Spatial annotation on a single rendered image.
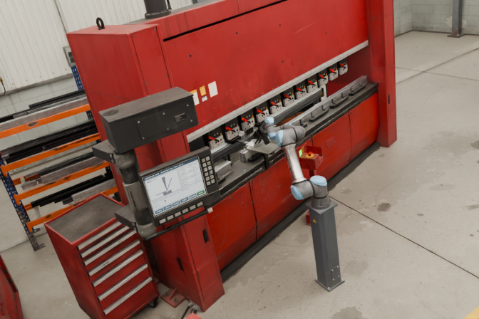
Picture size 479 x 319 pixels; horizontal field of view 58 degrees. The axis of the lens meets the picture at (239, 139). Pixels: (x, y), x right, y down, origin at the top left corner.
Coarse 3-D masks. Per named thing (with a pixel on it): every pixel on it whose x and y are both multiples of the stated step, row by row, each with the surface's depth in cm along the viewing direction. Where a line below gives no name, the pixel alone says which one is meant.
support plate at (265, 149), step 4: (264, 144) 390; (268, 144) 389; (272, 144) 387; (248, 148) 388; (252, 148) 386; (256, 148) 385; (260, 148) 383; (264, 148) 382; (268, 148) 381; (272, 148) 379; (276, 148) 378; (260, 152) 377; (264, 152) 374; (268, 152) 373
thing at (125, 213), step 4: (128, 204) 291; (124, 208) 287; (128, 208) 286; (116, 212) 284; (120, 212) 283; (124, 212) 282; (128, 212) 281; (132, 212) 281; (116, 216) 285; (120, 216) 280; (124, 216) 277; (128, 216) 276; (132, 216) 276; (120, 220) 283; (124, 220) 278; (128, 220) 273; (132, 220) 272; (124, 224) 281; (128, 224) 276; (132, 224) 272; (132, 228) 274; (136, 228) 271
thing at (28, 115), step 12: (60, 96) 486; (72, 96) 479; (84, 96) 478; (36, 108) 459; (48, 108) 450; (60, 108) 452; (72, 108) 458; (0, 120) 446; (12, 120) 432; (24, 120) 438
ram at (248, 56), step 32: (288, 0) 393; (320, 0) 428; (352, 0) 469; (192, 32) 321; (224, 32) 343; (256, 32) 369; (288, 32) 400; (320, 32) 437; (352, 32) 481; (192, 64) 326; (224, 64) 349; (256, 64) 376; (288, 64) 408; (320, 64) 447; (224, 96) 355; (256, 96) 384; (192, 128) 337
